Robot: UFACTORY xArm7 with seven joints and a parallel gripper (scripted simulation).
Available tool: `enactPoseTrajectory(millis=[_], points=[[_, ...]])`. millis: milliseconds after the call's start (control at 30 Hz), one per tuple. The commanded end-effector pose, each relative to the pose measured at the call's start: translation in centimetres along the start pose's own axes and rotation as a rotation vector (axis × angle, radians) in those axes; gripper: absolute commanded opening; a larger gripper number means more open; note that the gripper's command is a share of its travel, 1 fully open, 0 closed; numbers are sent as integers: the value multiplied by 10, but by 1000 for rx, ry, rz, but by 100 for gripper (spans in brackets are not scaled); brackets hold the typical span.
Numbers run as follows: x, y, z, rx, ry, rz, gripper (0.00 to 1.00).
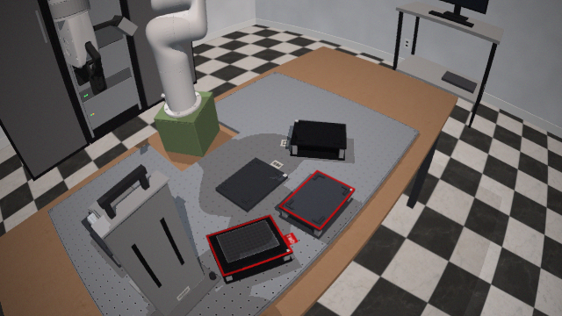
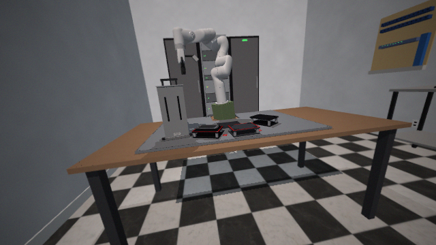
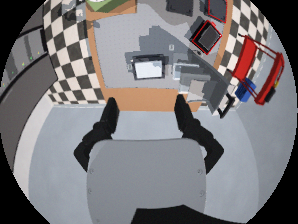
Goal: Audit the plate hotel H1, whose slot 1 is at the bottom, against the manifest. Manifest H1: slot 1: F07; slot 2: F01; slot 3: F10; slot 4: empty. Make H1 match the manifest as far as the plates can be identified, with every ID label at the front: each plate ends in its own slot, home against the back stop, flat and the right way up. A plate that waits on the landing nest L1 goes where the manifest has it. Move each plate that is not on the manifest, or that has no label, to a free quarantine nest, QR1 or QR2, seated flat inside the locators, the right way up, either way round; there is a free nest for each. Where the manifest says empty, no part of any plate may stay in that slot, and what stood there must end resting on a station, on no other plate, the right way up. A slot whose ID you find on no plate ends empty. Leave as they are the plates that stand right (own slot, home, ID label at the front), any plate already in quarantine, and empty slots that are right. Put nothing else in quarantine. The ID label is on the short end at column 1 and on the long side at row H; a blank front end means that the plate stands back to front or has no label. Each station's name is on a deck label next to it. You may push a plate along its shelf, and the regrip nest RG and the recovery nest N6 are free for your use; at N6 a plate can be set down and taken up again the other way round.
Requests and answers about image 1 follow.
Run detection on white microplate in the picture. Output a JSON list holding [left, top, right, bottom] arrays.
[[87, 213, 97, 225]]

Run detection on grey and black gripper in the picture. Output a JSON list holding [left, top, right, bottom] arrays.
[[54, 8, 107, 95]]

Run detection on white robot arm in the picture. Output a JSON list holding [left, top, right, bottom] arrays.
[[47, 0, 207, 118]]

